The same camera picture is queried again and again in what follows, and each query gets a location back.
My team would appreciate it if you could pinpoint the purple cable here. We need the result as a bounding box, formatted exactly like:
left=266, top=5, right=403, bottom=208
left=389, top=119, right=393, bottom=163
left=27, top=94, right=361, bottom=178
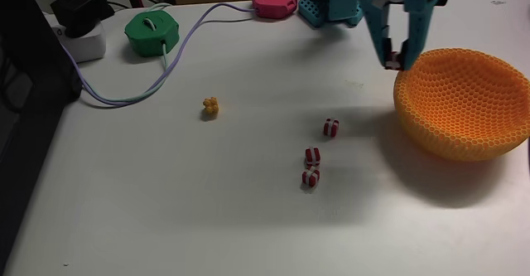
left=60, top=2, right=257, bottom=109

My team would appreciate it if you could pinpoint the black power adapter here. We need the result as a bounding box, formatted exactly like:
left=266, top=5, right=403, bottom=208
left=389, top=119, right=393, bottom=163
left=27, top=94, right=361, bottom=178
left=50, top=0, right=116, bottom=39

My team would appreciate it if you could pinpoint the white power strip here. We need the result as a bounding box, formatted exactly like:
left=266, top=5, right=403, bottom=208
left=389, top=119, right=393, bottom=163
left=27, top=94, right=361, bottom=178
left=48, top=18, right=107, bottom=64

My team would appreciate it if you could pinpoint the red white striped cube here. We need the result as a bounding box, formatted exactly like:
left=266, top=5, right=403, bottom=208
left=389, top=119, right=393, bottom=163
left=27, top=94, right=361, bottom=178
left=383, top=51, right=403, bottom=71
left=323, top=118, right=340, bottom=138
left=301, top=166, right=320, bottom=188
left=305, top=147, right=321, bottom=167

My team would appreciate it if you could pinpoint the green hexagonal box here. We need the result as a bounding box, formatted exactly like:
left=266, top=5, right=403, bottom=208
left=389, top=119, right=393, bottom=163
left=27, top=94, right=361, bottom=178
left=124, top=9, right=181, bottom=58

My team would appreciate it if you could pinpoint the yellow honeycomb basket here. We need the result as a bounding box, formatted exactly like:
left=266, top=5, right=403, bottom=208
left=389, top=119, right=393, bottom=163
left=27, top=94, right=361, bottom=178
left=393, top=46, right=530, bottom=163

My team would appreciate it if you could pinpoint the yellow brick cube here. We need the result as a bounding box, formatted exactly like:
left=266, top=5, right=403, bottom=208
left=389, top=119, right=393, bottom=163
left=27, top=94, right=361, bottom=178
left=202, top=96, right=220, bottom=116

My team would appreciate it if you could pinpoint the large black object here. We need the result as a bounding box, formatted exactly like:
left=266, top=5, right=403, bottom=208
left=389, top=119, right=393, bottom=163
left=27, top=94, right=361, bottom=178
left=0, top=0, right=84, bottom=271

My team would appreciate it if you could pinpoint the pink hexagonal box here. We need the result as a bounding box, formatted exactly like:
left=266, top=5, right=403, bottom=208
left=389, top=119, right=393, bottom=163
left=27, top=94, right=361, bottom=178
left=251, top=0, right=299, bottom=20

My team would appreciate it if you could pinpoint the pale green cable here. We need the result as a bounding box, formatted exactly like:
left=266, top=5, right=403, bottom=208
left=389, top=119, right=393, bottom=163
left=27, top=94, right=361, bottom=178
left=118, top=2, right=173, bottom=104

